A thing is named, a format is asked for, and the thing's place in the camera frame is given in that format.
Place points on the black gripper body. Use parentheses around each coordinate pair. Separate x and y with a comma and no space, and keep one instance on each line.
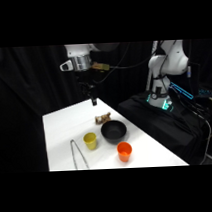
(83,80)

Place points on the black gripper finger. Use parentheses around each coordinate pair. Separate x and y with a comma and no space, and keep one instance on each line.
(95,101)
(92,102)

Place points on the tiger plush toy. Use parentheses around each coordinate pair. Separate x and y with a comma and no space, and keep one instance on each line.
(103,118)

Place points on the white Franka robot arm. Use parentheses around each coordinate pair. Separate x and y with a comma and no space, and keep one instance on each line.
(168,63)

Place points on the black bowl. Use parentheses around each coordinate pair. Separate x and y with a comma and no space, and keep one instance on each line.
(113,131)

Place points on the tan wrist connector block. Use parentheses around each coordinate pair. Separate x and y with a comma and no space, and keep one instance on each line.
(100,66)

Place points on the yellow plastic cup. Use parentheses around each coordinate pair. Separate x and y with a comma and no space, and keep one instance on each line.
(90,141)

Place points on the metal tongs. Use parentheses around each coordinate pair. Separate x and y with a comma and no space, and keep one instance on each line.
(77,153)

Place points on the orange plastic cup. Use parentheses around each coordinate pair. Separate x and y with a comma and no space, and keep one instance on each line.
(124,152)

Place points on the black curtain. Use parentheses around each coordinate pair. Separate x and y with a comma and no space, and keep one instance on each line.
(27,97)

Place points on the black cloth-covered robot stand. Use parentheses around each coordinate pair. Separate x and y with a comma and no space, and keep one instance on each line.
(161,125)

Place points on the blue lit strip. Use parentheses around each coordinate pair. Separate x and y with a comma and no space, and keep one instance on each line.
(182,90)

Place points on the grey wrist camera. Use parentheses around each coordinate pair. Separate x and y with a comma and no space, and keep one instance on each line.
(66,65)

